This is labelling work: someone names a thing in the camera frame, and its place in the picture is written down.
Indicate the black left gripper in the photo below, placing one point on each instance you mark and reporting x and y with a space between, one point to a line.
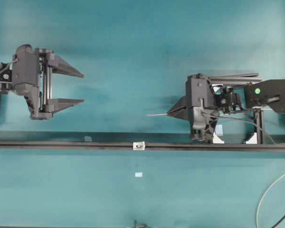
26 80

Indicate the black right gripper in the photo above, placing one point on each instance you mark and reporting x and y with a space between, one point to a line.
197 107

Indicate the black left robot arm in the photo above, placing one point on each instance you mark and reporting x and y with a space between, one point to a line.
46 78

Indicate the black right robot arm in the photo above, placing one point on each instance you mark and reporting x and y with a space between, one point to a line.
273 95

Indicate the silver metal fitting block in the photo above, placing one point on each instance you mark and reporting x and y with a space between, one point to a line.
140 146

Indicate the small white label tag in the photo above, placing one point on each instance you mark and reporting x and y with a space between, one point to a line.
138 174

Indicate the black aluminium frame stand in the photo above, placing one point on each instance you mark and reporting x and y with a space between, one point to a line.
240 94

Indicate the long black aluminium rail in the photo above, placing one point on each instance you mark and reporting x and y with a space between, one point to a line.
149 146

